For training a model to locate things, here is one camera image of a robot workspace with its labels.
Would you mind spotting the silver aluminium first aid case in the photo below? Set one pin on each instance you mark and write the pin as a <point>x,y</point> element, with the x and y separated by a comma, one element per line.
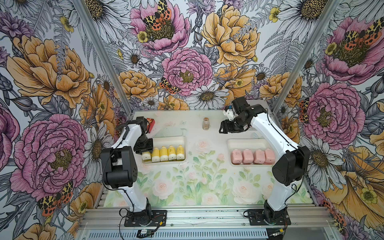
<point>264,103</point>

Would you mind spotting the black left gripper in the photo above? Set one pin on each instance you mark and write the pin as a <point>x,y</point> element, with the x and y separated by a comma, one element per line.
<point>138,150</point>

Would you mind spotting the white left storage tray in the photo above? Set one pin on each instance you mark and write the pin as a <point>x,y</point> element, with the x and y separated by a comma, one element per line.
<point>166,142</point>

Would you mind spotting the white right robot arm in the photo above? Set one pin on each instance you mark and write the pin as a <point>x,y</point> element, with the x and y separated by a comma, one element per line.
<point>292,160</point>

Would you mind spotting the small clear glass bottle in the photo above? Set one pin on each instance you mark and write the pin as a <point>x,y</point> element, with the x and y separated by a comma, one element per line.
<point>206,124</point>

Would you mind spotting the pink pencil sharpener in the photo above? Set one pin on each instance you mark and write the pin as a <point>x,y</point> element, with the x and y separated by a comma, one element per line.
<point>236,157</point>
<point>270,157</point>
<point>248,157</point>
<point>259,157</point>

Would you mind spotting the aluminium front rail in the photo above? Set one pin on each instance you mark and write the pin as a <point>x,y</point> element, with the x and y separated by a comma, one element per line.
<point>301,216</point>

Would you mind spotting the white right storage tray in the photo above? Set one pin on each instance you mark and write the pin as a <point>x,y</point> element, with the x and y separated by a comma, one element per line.
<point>251,144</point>

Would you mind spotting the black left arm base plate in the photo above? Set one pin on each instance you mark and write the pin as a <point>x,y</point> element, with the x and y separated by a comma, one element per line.
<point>157,218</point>

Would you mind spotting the white vented cable duct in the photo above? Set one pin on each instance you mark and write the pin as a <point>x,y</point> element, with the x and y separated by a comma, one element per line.
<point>181,234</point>

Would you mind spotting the white storage tray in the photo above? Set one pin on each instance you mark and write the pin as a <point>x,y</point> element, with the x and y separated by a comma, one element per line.
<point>166,142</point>
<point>251,144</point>

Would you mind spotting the red object behind left gripper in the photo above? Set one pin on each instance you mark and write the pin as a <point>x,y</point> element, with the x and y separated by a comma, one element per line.
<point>150,125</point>

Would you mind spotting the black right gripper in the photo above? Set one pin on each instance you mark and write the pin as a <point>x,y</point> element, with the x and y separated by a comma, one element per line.
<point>226,125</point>

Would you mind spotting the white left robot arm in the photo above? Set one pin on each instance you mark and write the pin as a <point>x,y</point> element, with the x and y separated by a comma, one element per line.
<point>120,170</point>

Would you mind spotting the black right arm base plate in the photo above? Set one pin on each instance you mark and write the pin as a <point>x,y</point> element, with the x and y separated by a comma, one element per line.
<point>259,217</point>

